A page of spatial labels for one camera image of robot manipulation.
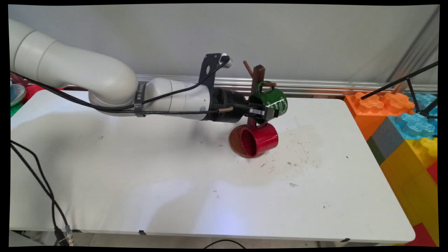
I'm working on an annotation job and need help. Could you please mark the grey giant building block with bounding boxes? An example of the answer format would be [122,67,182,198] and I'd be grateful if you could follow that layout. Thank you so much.
[366,117,406,166]

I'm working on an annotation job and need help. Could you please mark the green enamel mug white print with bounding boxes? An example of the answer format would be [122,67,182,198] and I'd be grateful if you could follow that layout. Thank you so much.
[248,81,288,125]

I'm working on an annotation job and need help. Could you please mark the grey blue bowl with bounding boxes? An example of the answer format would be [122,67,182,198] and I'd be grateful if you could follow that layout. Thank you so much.
[10,82,27,106]

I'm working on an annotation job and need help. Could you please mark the light blue giant building block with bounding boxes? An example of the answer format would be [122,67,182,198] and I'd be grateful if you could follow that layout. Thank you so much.
[388,93,439,141]

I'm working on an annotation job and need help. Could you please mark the yellow giant building block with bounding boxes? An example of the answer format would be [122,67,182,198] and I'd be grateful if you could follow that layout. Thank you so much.
[380,137,439,245]

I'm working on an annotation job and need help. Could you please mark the black cable strap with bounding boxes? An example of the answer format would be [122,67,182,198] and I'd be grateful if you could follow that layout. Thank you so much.
[134,82,148,118]

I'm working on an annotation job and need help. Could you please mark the red glossy mug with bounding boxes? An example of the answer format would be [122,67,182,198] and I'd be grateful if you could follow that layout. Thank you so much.
[239,122,279,158]

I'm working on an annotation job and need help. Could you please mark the brown wooden mug tree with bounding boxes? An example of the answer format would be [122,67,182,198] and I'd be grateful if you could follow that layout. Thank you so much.
[229,61,279,159]

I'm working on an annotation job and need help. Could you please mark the red plastic toy block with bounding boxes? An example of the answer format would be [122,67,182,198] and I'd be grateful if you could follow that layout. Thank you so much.
[22,84,48,103]

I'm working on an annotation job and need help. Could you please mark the aluminium diagonal post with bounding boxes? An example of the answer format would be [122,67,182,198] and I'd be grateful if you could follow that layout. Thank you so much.
[387,7,440,84]

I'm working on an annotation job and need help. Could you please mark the aluminium wall rail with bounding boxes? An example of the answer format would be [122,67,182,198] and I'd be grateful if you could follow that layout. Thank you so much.
[135,73,438,97]

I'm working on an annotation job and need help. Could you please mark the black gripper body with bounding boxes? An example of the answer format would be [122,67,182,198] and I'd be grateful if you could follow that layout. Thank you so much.
[209,87,250,124]

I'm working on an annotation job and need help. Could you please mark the black tripod stand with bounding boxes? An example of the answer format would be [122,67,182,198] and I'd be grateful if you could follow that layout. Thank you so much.
[360,61,439,118]

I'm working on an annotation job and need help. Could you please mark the orange giant building block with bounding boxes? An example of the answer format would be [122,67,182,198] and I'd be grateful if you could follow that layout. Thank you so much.
[344,92,415,141]

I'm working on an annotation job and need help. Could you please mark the black cable with metal plug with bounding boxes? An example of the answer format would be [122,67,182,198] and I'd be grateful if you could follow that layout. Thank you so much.
[10,143,76,246]
[10,140,63,246]

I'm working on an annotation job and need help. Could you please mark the black floor cable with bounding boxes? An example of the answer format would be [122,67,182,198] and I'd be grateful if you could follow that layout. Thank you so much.
[203,239,247,249]

